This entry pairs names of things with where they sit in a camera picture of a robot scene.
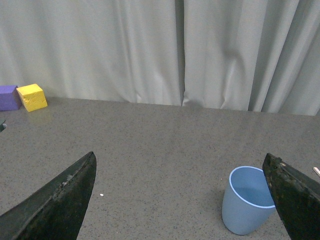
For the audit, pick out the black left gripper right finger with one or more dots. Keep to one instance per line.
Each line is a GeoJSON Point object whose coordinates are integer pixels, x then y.
{"type": "Point", "coordinates": [296, 198]}

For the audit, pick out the blue plastic cup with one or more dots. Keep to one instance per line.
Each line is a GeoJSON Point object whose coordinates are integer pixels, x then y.
{"type": "Point", "coordinates": [247, 202]}

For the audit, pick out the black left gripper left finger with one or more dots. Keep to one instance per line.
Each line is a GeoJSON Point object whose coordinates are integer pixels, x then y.
{"type": "Point", "coordinates": [55, 211]}

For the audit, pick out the white chopstick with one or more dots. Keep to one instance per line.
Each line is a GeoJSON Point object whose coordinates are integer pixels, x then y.
{"type": "Point", "coordinates": [316, 170]}

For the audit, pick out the yellow foam cube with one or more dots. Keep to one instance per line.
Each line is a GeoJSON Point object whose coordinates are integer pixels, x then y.
{"type": "Point", "coordinates": [32, 97]}

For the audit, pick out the grey curtain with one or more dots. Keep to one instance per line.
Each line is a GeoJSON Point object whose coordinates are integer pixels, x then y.
{"type": "Point", "coordinates": [249, 55]}

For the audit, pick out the purple foam cube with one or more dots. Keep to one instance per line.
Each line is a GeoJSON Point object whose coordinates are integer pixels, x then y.
{"type": "Point", "coordinates": [9, 98]}

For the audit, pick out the dark object at left edge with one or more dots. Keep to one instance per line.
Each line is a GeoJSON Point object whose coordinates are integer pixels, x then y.
{"type": "Point", "coordinates": [2, 125]}

